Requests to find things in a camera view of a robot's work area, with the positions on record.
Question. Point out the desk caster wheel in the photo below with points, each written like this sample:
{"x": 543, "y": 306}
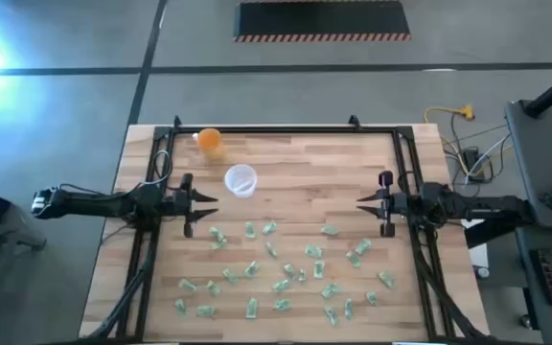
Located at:
{"x": 525, "y": 321}

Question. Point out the small black remote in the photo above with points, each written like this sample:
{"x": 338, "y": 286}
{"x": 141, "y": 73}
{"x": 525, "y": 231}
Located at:
{"x": 549, "y": 201}

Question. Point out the black desk foot beam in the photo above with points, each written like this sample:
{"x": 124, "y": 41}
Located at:
{"x": 487, "y": 236}

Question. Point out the dark grey desk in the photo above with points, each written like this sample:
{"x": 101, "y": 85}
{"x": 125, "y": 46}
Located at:
{"x": 539, "y": 158}

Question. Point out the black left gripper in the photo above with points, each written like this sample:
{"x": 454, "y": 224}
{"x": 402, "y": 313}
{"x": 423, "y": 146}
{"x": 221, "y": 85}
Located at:
{"x": 183, "y": 206}

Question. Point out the clear plastic cup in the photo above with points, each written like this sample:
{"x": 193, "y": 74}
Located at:
{"x": 241, "y": 180}

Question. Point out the black aluminium table frame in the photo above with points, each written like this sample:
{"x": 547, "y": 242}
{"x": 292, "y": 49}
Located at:
{"x": 281, "y": 130}

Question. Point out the white box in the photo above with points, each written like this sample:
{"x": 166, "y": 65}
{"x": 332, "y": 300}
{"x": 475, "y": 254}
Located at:
{"x": 479, "y": 256}

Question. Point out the small round white object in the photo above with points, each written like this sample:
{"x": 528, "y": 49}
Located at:
{"x": 483, "y": 272}

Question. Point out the black power strip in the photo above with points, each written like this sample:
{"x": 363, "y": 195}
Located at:
{"x": 472, "y": 160}

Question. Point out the black hazard-striped floor mat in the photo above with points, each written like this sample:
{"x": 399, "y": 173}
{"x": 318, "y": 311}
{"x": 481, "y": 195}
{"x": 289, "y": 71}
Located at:
{"x": 321, "y": 19}

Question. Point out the green white stevia packet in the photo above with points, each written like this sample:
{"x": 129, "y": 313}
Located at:
{"x": 219, "y": 244}
{"x": 330, "y": 315}
{"x": 289, "y": 270}
{"x": 329, "y": 290}
{"x": 386, "y": 279}
{"x": 353, "y": 259}
{"x": 205, "y": 311}
{"x": 371, "y": 298}
{"x": 302, "y": 275}
{"x": 252, "y": 269}
{"x": 282, "y": 304}
{"x": 269, "y": 227}
{"x": 251, "y": 308}
{"x": 188, "y": 285}
{"x": 313, "y": 251}
{"x": 329, "y": 230}
{"x": 348, "y": 309}
{"x": 216, "y": 233}
{"x": 250, "y": 230}
{"x": 281, "y": 285}
{"x": 270, "y": 248}
{"x": 319, "y": 269}
{"x": 230, "y": 275}
{"x": 180, "y": 306}
{"x": 363, "y": 246}
{"x": 213, "y": 287}

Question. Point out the orange plastic cup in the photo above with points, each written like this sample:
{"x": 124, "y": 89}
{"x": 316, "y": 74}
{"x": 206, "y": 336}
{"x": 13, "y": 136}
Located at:
{"x": 209, "y": 143}

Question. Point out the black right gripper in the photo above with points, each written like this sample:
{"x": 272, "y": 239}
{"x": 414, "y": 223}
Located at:
{"x": 387, "y": 206}

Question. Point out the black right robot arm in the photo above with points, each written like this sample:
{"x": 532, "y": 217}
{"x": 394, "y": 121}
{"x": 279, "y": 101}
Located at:
{"x": 472, "y": 206}

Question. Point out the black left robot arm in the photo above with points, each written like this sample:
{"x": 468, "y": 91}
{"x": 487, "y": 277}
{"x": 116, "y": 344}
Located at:
{"x": 94, "y": 203}

